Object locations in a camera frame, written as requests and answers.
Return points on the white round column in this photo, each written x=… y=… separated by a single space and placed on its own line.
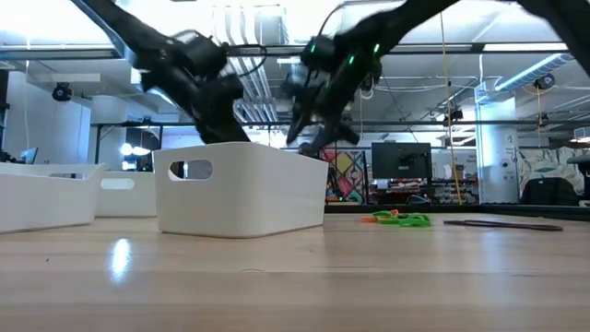
x=497 y=152

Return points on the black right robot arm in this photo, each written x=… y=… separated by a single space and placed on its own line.
x=401 y=18

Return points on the black rubber band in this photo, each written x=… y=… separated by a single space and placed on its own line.
x=507 y=226

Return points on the black office chair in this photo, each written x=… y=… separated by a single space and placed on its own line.
x=541 y=191

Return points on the cluttered background workbench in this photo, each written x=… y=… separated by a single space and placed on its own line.
x=401 y=190

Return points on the white plastic basket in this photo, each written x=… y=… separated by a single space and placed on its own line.
x=249 y=198
x=133 y=203
x=41 y=203

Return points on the small background laptop screen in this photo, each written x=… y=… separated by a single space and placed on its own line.
x=29 y=156

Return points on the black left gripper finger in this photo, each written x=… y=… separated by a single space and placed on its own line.
x=223 y=129

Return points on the white painted backdrop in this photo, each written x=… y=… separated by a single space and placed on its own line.
x=553 y=161

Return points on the black computer monitor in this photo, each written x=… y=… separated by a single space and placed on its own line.
x=401 y=161

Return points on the black aluminium table frame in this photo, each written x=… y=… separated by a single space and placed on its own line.
x=350 y=208

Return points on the black ceiling-mounted camera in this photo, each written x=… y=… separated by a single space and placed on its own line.
x=62 y=92
x=545 y=81
x=454 y=115

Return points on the colourful mural panel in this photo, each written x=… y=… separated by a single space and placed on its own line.
x=352 y=170

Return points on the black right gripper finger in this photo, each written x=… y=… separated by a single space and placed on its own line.
x=302 y=115
x=320 y=143

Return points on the green rubber band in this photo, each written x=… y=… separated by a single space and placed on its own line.
x=382 y=214
x=415 y=222

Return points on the long black background bar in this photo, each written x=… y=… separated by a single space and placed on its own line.
x=507 y=122

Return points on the black overhead frame beam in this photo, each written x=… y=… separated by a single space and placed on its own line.
x=461 y=47

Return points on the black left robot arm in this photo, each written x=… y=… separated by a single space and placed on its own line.
x=138 y=27

